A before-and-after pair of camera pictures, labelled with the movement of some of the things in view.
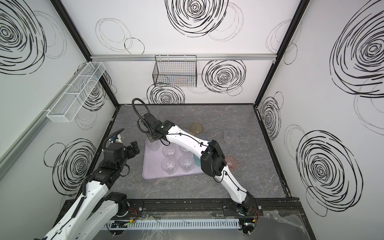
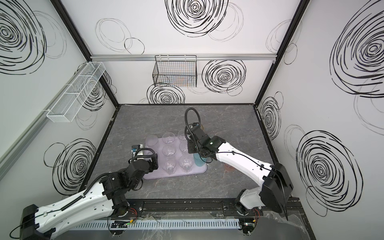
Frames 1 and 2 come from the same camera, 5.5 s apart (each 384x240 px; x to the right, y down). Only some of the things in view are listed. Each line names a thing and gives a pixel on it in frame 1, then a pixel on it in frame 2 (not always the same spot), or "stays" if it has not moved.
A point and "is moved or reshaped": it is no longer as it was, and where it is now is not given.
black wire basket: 175,71 stays
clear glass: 168,150 is moved or reshaped
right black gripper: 150,127 -> 194,138
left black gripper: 132,149 -> 151,163
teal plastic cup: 197,160 stays
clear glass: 168,164 -> 169,150
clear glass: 186,162 stays
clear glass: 183,149 stays
